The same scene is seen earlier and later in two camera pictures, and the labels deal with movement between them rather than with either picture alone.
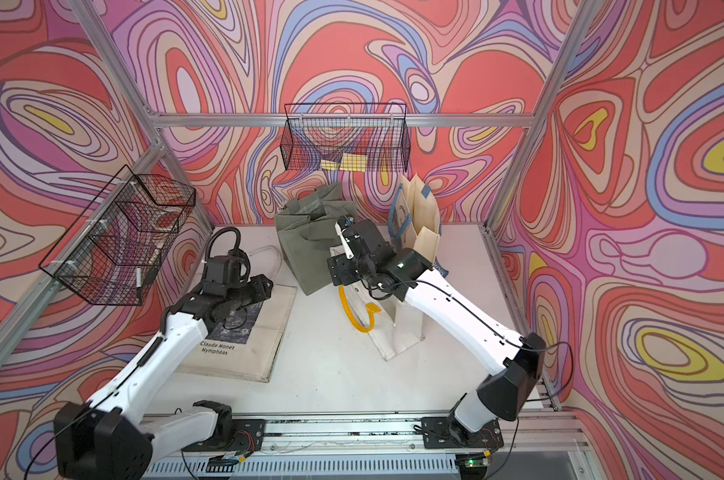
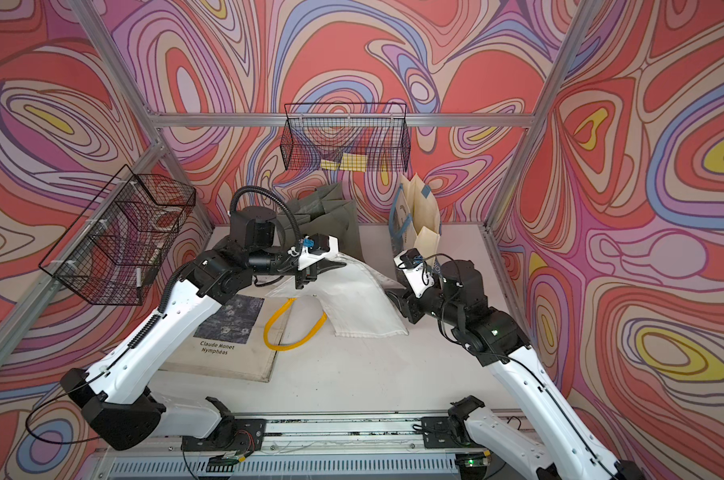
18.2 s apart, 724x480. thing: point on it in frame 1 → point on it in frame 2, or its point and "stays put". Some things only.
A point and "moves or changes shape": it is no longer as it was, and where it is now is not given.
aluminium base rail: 537,446 stays put
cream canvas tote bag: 245,343 stays put
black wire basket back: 360,137 stays put
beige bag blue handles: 415,220 stays put
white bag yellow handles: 394,323 moves or changes shape
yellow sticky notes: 349,162 stays put
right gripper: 341,271 → 409,306
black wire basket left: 117,248 stays put
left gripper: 262,290 → 308,275
